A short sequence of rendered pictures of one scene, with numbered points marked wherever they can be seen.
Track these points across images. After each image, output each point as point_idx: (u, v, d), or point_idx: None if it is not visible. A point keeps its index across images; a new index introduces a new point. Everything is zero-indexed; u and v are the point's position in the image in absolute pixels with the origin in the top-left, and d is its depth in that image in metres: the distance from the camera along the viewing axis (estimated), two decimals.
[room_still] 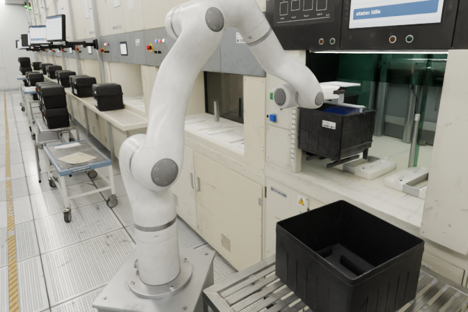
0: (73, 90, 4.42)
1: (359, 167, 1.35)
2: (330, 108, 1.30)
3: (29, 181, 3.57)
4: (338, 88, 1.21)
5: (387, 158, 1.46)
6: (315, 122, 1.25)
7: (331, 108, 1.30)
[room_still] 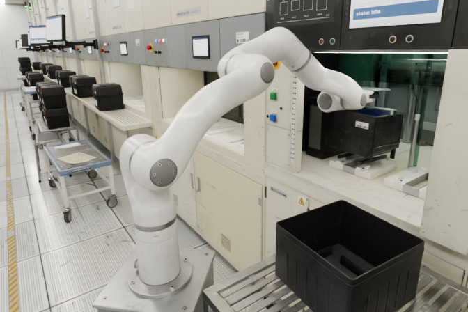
0: (73, 90, 4.42)
1: (359, 167, 1.35)
2: (361, 111, 1.42)
3: (29, 181, 3.57)
4: None
5: (387, 158, 1.46)
6: (349, 122, 1.36)
7: (362, 111, 1.42)
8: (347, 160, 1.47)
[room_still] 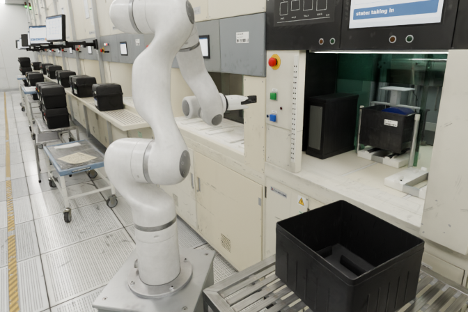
0: (73, 90, 4.42)
1: (387, 157, 1.47)
2: (387, 109, 1.54)
3: (29, 181, 3.57)
4: None
5: None
6: (377, 120, 1.49)
7: (388, 108, 1.54)
8: (375, 151, 1.59)
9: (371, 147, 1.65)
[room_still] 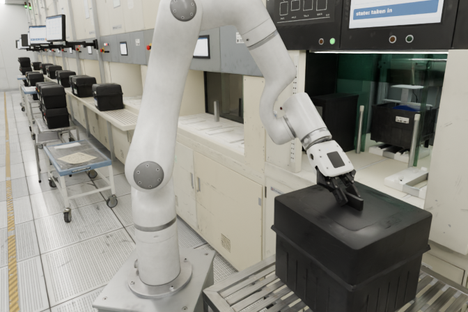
0: (73, 90, 4.42)
1: (398, 152, 1.53)
2: (398, 107, 1.60)
3: (29, 181, 3.57)
4: (345, 180, 0.87)
5: (421, 145, 1.64)
6: (389, 118, 1.54)
7: (398, 106, 1.59)
8: (386, 147, 1.64)
9: (381, 143, 1.71)
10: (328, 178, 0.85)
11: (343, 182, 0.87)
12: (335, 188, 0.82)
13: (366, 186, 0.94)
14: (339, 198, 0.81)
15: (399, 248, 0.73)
